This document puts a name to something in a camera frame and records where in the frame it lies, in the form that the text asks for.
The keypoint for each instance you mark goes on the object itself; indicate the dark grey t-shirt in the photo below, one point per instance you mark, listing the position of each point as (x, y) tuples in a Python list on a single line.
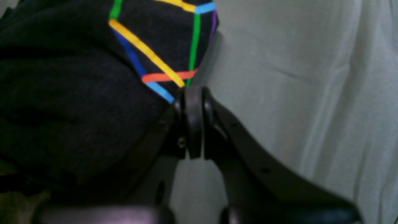
[(83, 80)]

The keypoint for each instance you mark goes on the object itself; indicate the light green table cloth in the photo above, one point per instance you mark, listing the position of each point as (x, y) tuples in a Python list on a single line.
[(315, 82)]

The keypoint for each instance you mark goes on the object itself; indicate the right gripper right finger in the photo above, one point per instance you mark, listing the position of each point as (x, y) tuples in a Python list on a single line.
[(259, 188)]

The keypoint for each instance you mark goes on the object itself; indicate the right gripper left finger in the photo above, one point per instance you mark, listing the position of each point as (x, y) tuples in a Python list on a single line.
[(137, 190)]

